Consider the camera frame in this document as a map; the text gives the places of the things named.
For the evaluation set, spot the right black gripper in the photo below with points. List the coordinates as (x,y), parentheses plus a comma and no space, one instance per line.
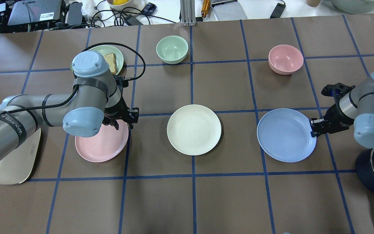
(335,117)

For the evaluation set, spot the green plate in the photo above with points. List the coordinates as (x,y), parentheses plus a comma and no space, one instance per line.
(105,49)

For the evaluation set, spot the white toaster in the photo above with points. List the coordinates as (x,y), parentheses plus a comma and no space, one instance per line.
(18,147)

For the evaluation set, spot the green bowl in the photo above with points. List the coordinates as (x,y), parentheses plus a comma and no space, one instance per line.
(172,49)

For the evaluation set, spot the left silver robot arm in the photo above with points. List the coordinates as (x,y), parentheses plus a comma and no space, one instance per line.
(96,99)

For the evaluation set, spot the pink plate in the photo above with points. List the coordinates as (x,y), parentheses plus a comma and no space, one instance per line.
(105,145)

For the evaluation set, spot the blue plate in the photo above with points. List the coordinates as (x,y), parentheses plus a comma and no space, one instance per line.
(285,135)

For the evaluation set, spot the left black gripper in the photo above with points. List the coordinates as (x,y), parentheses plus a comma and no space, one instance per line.
(119,111)

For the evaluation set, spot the cream white plate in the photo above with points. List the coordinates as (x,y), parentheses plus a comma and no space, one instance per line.
(194,130)

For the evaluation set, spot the pink bowl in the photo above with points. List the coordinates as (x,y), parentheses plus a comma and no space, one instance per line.
(285,59)

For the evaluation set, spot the black power adapter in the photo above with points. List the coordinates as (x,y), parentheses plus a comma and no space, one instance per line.
(278,10)

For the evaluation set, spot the bread slice on plate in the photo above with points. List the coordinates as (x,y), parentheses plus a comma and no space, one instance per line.
(110,58)

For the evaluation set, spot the bowl with toy fruit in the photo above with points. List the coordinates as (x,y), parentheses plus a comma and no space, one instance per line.
(127,5)

